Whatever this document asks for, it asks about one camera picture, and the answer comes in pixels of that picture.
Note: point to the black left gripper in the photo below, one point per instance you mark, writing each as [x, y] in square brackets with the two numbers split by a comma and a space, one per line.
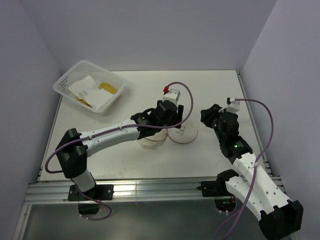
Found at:
[173, 122]

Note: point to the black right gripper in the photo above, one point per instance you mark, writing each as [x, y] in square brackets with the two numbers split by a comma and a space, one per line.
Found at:
[207, 115]

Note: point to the round mesh laundry bag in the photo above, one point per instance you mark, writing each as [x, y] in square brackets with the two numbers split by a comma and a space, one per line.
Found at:
[186, 134]

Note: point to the white bra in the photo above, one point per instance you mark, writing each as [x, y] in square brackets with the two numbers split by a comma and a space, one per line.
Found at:
[87, 90]

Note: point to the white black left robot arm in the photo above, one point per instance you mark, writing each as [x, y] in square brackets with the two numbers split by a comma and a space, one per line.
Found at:
[76, 147]

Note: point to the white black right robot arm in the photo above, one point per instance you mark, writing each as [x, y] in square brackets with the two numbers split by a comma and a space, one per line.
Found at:
[278, 216]

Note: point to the white plastic mesh basket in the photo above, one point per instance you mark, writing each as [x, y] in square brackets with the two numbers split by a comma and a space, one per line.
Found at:
[79, 71]

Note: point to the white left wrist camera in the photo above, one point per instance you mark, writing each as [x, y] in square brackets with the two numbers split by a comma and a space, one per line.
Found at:
[170, 94]

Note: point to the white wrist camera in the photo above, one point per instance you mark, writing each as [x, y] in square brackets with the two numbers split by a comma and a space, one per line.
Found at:
[232, 105]
[170, 94]

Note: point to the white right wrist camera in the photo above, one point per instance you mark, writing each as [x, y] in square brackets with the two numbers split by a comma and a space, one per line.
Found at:
[232, 105]

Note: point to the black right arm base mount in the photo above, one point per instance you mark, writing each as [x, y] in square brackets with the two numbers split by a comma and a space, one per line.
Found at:
[223, 200]

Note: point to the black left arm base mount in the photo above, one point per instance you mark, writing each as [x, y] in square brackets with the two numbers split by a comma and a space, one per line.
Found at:
[91, 201]

